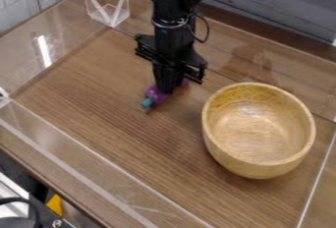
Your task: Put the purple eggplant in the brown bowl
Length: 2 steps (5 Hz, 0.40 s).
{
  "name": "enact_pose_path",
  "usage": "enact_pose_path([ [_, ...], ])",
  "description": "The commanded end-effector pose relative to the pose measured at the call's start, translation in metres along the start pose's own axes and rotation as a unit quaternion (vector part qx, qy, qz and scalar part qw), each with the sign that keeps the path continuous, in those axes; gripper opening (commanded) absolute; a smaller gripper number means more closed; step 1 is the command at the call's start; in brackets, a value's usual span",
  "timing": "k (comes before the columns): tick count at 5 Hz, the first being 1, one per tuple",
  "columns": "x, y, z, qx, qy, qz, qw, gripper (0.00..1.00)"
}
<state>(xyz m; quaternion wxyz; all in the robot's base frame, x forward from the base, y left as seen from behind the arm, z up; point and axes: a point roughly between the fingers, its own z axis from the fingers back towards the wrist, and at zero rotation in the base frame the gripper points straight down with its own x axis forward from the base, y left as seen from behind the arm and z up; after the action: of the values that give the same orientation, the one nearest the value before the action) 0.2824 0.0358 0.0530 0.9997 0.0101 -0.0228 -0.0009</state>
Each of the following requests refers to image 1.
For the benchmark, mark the brown wooden bowl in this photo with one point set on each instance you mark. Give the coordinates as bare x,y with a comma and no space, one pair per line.
259,130

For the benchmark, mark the clear acrylic tray wall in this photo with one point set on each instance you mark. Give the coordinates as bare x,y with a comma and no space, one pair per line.
134,166

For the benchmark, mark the yellow black device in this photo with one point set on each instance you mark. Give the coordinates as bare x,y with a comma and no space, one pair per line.
61,207

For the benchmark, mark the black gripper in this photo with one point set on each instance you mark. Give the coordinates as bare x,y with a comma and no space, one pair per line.
170,49

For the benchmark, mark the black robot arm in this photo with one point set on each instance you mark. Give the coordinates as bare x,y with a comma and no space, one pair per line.
179,25

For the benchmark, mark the purple toy eggplant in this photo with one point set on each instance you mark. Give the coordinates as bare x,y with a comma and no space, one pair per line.
154,96

